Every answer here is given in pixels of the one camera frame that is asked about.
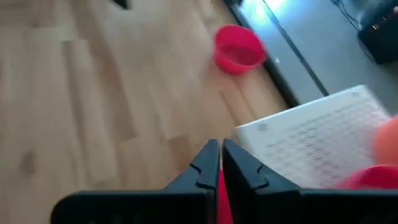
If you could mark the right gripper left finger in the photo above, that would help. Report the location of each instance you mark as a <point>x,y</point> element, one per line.
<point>140,208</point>

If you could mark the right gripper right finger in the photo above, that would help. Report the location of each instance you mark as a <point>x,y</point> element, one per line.
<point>280,208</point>

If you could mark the red plastic mini bowl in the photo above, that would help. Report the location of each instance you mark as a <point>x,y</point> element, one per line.
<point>239,53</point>
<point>373,177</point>
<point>224,202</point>

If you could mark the orange plastic mini bowl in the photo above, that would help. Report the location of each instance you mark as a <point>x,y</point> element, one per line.
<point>388,143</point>

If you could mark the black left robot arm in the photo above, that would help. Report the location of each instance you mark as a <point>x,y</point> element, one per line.
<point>121,3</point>

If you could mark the white perforated metal shelf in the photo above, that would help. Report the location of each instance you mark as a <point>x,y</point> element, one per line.
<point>311,140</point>

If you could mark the black computer tower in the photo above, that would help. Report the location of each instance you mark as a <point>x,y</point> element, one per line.
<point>382,40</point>

